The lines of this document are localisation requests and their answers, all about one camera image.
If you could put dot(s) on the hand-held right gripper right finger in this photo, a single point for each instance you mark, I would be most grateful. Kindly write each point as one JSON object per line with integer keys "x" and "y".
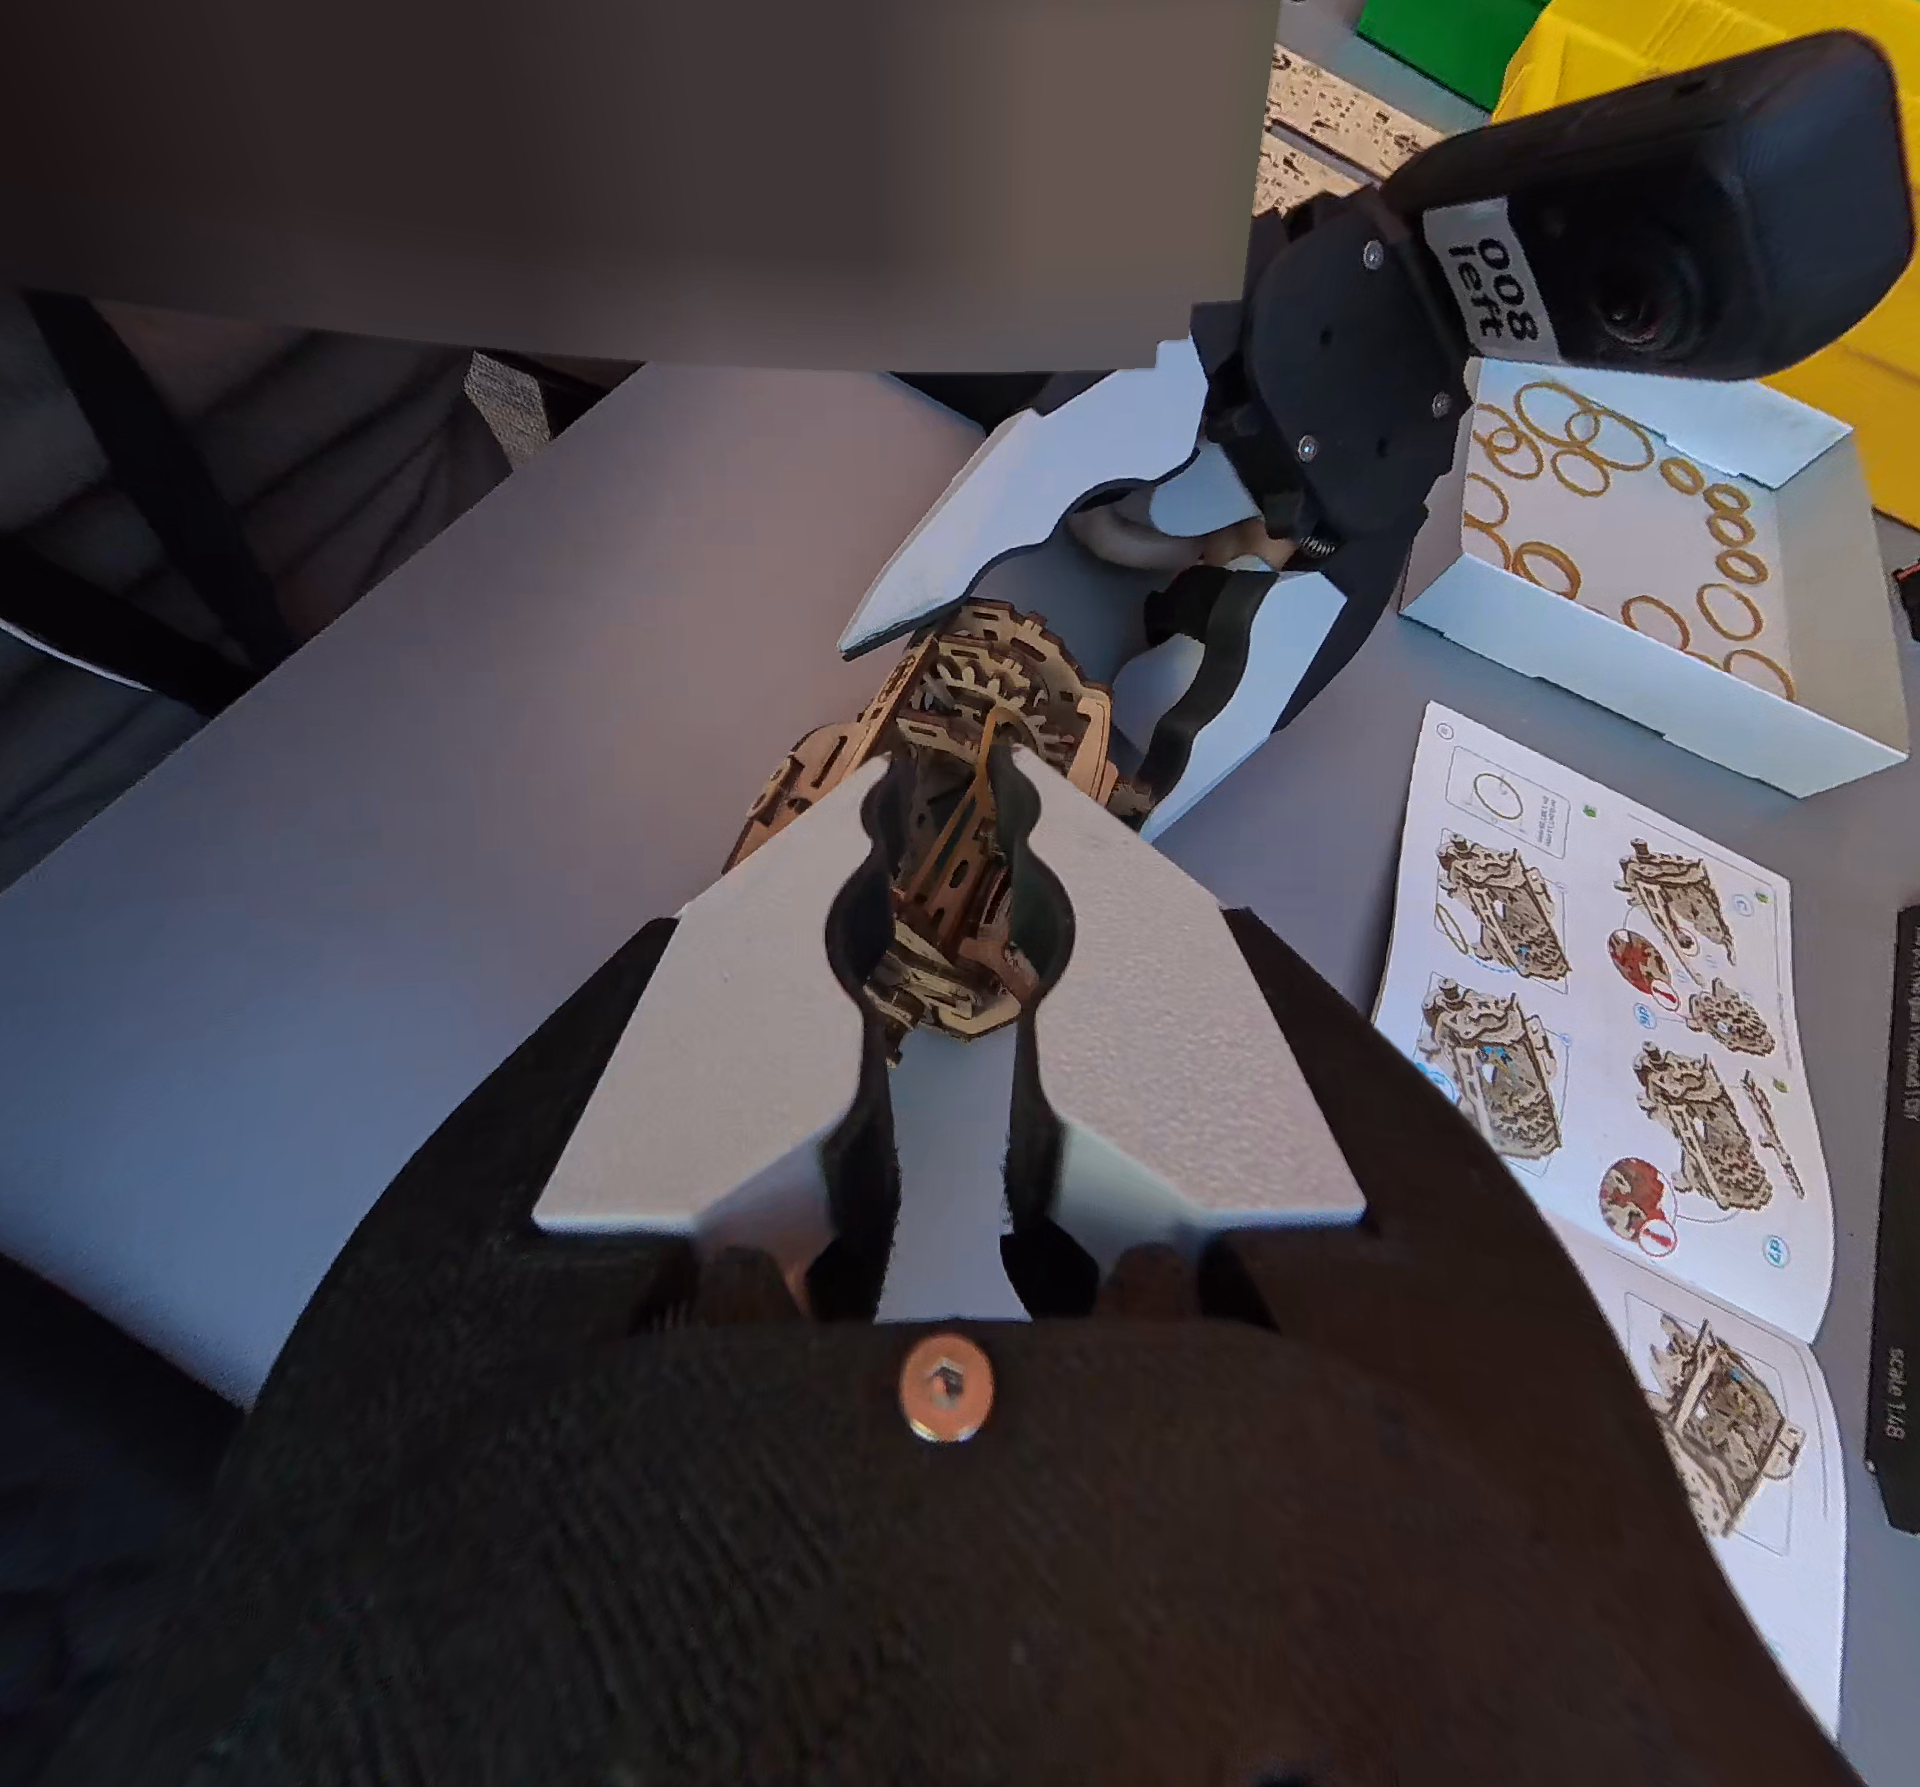
{"x": 1183, "y": 1068}

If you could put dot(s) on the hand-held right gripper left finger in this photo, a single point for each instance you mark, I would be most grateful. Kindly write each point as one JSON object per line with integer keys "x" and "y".
{"x": 721, "y": 1068}

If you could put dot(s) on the plywood parts sheet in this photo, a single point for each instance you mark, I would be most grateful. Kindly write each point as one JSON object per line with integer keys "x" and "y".
{"x": 1335, "y": 115}

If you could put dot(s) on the assembly instruction booklet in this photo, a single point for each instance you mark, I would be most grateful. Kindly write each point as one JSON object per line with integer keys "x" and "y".
{"x": 1589, "y": 1009}

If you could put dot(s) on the black product box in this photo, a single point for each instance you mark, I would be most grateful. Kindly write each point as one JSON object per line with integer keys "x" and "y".
{"x": 1898, "y": 1216}

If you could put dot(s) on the person's dark clothing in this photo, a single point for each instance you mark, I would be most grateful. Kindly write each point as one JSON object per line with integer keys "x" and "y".
{"x": 223, "y": 543}

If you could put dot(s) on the stretched yellow rubber band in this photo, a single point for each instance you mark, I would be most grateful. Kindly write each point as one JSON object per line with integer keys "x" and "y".
{"x": 984, "y": 765}

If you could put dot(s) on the wooden mechanical model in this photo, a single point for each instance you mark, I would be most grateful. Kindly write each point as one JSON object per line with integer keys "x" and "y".
{"x": 1037, "y": 707}

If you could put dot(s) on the person's left hand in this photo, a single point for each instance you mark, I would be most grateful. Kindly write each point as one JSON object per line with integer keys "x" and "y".
{"x": 1127, "y": 536}

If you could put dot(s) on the group of loose rubber bands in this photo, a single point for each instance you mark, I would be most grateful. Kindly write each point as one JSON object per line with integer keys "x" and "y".
{"x": 1708, "y": 530}

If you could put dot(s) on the white cardboard box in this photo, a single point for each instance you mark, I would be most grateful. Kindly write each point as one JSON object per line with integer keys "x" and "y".
{"x": 1618, "y": 686}

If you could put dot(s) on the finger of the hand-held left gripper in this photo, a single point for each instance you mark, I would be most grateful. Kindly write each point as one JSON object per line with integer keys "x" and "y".
{"x": 1290, "y": 641}
{"x": 1037, "y": 469}

